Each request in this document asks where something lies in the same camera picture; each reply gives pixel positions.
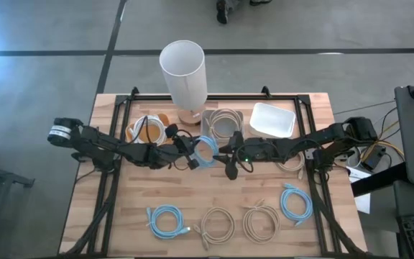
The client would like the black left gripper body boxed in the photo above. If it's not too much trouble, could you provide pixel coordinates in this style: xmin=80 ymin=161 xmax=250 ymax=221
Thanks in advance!
xmin=148 ymin=124 xmax=201 ymax=171

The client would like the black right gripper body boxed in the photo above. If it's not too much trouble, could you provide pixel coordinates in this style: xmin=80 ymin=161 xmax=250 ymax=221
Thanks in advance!
xmin=225 ymin=130 xmax=278 ymax=181

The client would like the blue cable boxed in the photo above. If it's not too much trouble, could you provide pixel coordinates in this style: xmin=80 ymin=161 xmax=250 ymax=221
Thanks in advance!
xmin=280 ymin=182 xmax=314 ymax=227
xmin=192 ymin=135 xmax=220 ymax=168
xmin=145 ymin=204 xmax=190 ymax=240

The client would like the white cable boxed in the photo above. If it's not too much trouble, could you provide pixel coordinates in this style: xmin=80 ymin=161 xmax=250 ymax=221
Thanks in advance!
xmin=129 ymin=114 xmax=168 ymax=145

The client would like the beige cable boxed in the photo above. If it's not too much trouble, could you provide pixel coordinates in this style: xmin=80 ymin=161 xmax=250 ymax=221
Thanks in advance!
xmin=275 ymin=153 xmax=305 ymax=180
xmin=242 ymin=199 xmax=282 ymax=245
xmin=205 ymin=109 xmax=244 ymax=140
xmin=192 ymin=206 xmax=236 ymax=252

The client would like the grey plastic bin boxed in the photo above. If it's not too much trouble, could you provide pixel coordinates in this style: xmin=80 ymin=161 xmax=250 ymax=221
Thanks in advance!
xmin=200 ymin=109 xmax=246 ymax=140

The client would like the white plastic bin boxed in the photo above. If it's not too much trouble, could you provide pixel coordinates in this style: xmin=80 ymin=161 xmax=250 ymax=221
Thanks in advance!
xmin=249 ymin=102 xmax=297 ymax=140

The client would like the white shade table lamp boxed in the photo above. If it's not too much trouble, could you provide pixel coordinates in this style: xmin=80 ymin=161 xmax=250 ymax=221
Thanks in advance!
xmin=158 ymin=39 xmax=208 ymax=127

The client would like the black power box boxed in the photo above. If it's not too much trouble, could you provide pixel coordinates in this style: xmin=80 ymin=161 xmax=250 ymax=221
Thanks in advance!
xmin=360 ymin=145 xmax=386 ymax=172

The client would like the white paper sheet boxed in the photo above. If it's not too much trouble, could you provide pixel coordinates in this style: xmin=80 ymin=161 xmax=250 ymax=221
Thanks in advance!
xmin=346 ymin=167 xmax=372 ymax=215

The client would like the black table leg bar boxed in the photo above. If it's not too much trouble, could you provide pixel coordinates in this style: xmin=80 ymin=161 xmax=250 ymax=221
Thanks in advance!
xmin=350 ymin=161 xmax=409 ymax=198

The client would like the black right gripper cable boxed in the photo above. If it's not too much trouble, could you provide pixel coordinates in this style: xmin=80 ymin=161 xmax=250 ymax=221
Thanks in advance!
xmin=236 ymin=153 xmax=257 ymax=174

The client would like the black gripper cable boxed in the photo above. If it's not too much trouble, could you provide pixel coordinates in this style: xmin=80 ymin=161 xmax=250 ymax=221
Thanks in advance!
xmin=131 ymin=114 xmax=196 ymax=171
xmin=236 ymin=153 xmax=257 ymax=174

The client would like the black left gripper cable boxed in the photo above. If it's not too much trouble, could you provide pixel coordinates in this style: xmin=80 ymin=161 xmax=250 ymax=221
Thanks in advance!
xmin=131 ymin=114 xmax=196 ymax=171

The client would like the black metal table frame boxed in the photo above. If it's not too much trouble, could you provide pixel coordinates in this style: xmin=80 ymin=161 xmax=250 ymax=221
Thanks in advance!
xmin=61 ymin=86 xmax=368 ymax=258

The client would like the yellow cable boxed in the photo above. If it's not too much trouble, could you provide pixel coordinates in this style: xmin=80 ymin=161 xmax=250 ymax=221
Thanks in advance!
xmin=359 ymin=120 xmax=405 ymax=163

